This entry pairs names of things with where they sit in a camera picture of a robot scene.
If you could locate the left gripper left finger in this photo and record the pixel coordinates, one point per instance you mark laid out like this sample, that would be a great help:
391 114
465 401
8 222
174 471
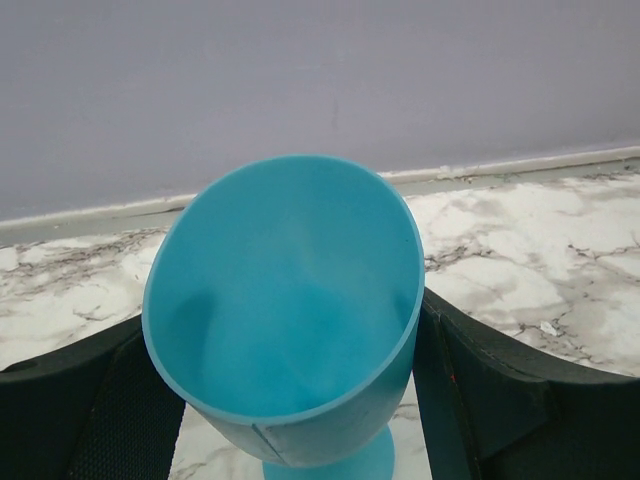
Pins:
94 409

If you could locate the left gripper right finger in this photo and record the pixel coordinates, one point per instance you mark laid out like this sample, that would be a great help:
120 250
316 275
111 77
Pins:
492 407

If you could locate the blue plastic wine glass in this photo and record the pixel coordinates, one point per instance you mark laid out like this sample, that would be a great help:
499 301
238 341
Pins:
283 307

